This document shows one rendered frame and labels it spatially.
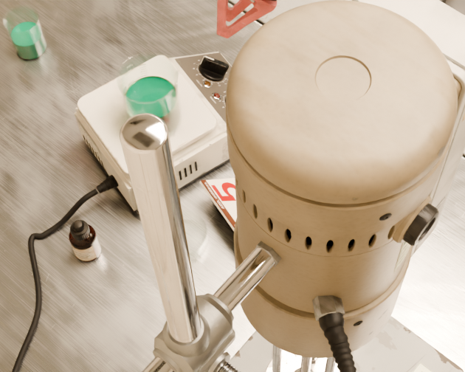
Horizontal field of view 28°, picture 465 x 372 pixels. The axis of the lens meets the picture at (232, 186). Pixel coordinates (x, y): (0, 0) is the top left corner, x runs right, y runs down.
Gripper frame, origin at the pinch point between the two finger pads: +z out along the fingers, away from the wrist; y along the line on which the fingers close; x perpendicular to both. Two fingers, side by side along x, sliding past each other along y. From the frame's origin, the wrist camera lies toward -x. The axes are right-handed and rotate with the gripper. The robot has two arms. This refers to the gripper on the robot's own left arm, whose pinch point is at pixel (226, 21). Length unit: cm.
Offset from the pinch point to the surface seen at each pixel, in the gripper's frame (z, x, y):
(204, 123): 6.7, 1.0, 10.4
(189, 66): 7.3, -1.5, 0.4
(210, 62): 5.6, 0.5, 0.3
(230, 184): 12.9, 7.0, 11.2
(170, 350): -21, -7, 64
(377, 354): 12.4, 24.7, 29.4
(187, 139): 8.1, -0.2, 12.4
